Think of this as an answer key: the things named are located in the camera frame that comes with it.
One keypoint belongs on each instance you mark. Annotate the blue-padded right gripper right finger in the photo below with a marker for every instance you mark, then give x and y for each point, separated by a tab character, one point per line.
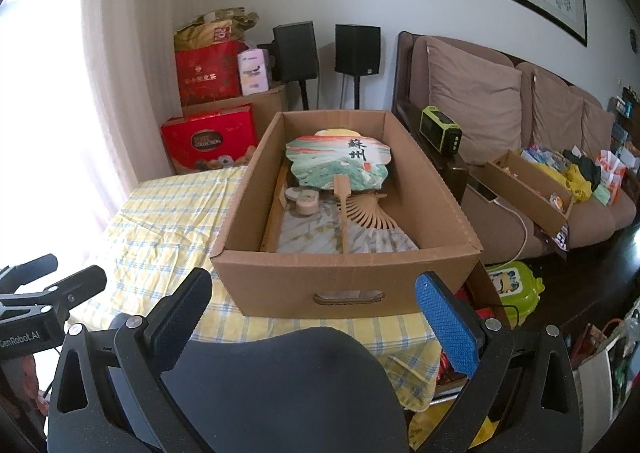
520	393

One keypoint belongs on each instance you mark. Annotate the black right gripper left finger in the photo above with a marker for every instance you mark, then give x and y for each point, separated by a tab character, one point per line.
107	393

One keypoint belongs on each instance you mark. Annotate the pink handheld mini fan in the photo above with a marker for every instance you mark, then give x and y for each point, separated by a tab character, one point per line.
306	200

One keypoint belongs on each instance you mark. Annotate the painted round paddle fan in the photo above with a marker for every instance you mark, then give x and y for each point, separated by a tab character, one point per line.
341	161

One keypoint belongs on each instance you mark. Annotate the white floor shopping bag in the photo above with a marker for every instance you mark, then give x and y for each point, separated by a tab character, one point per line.
606	372

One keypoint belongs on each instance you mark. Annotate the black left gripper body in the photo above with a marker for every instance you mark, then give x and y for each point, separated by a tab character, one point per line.
33	322

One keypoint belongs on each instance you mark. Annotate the green yellow toy case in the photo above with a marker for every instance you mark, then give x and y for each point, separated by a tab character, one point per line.
518	288

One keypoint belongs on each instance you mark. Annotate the yellow plaid bed sheet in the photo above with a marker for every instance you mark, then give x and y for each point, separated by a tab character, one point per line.
168	226

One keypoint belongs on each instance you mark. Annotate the large open cardboard box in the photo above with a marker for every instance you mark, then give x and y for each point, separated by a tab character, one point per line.
336	286

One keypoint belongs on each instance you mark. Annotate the narrow cardboard tray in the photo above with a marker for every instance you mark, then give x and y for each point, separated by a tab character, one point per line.
528	189

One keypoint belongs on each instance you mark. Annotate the yellow plastic bag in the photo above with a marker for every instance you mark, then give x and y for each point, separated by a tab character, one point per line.
571	179

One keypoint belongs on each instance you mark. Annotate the brown fabric sofa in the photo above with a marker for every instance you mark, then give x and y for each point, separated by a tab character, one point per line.
521	148

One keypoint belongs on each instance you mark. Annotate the open beige paper fan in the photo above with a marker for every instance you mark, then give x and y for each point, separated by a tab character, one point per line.
321	233

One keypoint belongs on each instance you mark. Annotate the white orange paper bag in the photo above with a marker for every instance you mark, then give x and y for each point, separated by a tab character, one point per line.
612	171

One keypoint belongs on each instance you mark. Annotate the green black portable radio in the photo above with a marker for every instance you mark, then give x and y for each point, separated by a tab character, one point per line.
441	131

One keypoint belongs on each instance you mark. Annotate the red chocolate gift box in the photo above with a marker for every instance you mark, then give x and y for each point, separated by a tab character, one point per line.
210	141

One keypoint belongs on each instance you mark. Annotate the right beige sofa cushion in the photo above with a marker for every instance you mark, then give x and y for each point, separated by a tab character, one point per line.
597	126

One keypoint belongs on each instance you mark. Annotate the beige sofa cushion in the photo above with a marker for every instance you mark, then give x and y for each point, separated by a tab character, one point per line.
557	114
482	97
597	126

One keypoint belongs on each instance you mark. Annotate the middle beige sofa cushion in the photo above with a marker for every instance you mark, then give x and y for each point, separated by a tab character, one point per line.
557	114

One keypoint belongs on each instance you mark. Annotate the left beige sofa cushion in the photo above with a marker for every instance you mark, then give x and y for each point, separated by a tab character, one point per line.
482	97

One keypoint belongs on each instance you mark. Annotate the brown cardboard box behind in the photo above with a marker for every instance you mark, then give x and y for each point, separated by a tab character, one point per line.
265	106

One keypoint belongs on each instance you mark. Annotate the red tea gift bag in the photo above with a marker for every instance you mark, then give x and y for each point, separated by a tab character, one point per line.
209	74

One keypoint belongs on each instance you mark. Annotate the white pink tissue pack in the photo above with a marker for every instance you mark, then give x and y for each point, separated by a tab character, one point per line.
254	71

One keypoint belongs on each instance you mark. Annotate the gold shopping bag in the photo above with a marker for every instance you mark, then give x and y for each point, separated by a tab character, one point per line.
218	26

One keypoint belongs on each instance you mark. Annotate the right black speaker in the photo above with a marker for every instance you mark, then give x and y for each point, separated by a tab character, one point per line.
357	53

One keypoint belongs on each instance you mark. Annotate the black speaker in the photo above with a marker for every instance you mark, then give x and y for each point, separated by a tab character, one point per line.
297	55
357	53

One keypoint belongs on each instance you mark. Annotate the left black speaker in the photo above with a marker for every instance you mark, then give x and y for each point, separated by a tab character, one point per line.
297	55

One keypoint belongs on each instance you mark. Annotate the white sheer curtain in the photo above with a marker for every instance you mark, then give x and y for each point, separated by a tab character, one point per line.
129	47

